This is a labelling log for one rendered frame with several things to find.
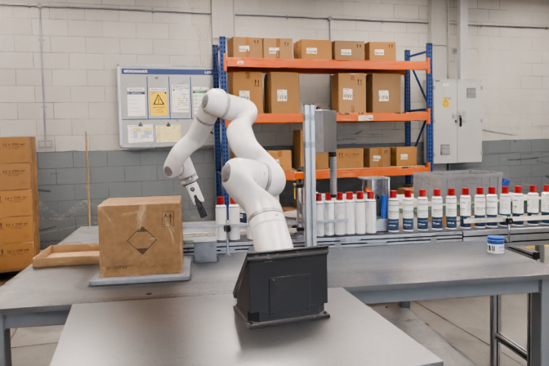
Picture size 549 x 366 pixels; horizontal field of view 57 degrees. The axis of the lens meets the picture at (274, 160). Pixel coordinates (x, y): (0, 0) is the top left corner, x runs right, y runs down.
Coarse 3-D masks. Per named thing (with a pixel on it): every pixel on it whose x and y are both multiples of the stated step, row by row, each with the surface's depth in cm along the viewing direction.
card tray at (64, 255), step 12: (48, 252) 234; (60, 252) 238; (72, 252) 238; (84, 252) 237; (96, 252) 237; (36, 264) 214; (48, 264) 214; (60, 264) 215; (72, 264) 216; (84, 264) 216; (96, 264) 217
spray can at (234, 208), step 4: (232, 200) 235; (232, 204) 235; (236, 204) 236; (232, 208) 234; (236, 208) 235; (232, 212) 234; (236, 212) 235; (232, 216) 235; (236, 216) 235; (232, 220) 235; (236, 220) 235; (232, 228) 235; (236, 228) 235; (232, 232) 235; (236, 232) 235; (232, 236) 235; (236, 236) 235; (232, 240) 235; (236, 240) 235
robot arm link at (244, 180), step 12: (228, 168) 169; (240, 168) 167; (252, 168) 170; (264, 168) 173; (228, 180) 169; (240, 180) 166; (252, 180) 166; (264, 180) 172; (228, 192) 171; (240, 192) 167; (252, 192) 166; (264, 192) 166; (240, 204) 170; (252, 204) 165; (264, 204) 163; (276, 204) 165; (252, 216) 163
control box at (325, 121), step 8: (320, 112) 223; (328, 112) 228; (336, 112) 237; (320, 120) 223; (328, 120) 228; (336, 120) 237; (320, 128) 223; (328, 128) 228; (336, 128) 237; (320, 136) 223; (328, 136) 228; (336, 136) 237; (320, 144) 223; (328, 144) 228; (336, 144) 237; (320, 152) 224
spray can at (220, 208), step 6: (222, 198) 235; (222, 204) 235; (216, 210) 235; (222, 210) 234; (216, 216) 235; (222, 216) 235; (216, 222) 235; (222, 222) 235; (216, 228) 235; (222, 228) 235; (216, 234) 236; (222, 234) 235; (216, 240) 236; (222, 240) 235
